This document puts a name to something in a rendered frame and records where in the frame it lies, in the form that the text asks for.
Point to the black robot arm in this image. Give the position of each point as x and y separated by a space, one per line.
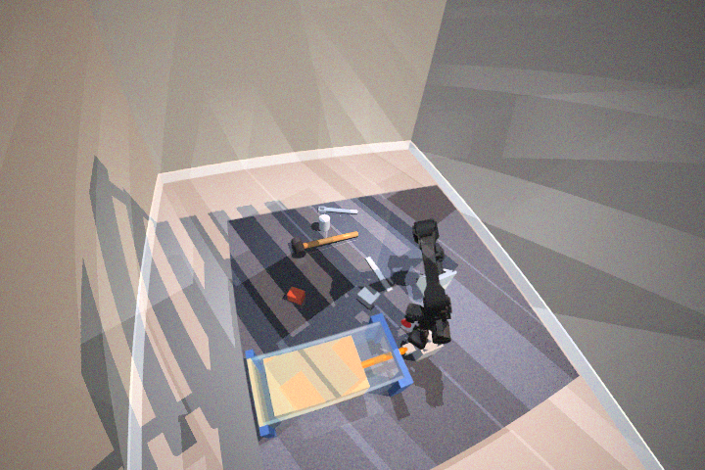
437 305

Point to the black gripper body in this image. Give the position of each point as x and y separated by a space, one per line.
418 338

